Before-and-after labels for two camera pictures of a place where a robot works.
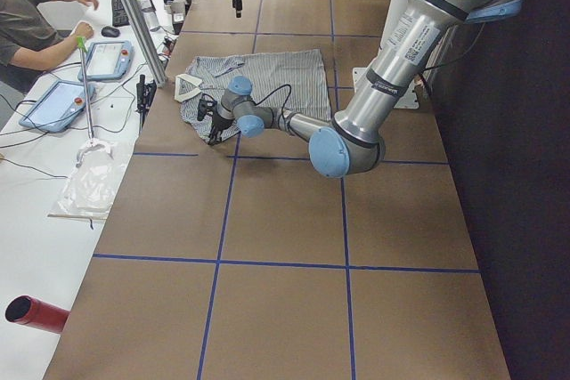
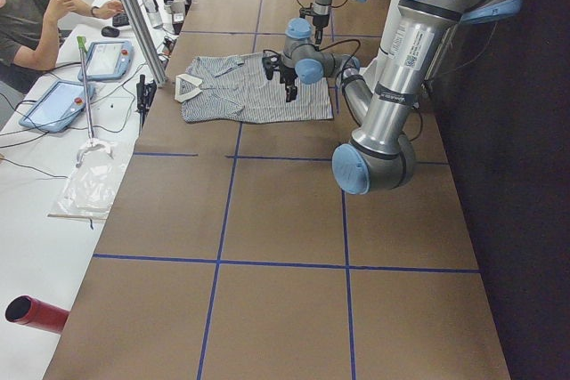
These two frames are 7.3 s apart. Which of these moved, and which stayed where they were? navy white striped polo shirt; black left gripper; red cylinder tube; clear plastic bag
Moved: black left gripper
Stayed: red cylinder tube; navy white striped polo shirt; clear plastic bag
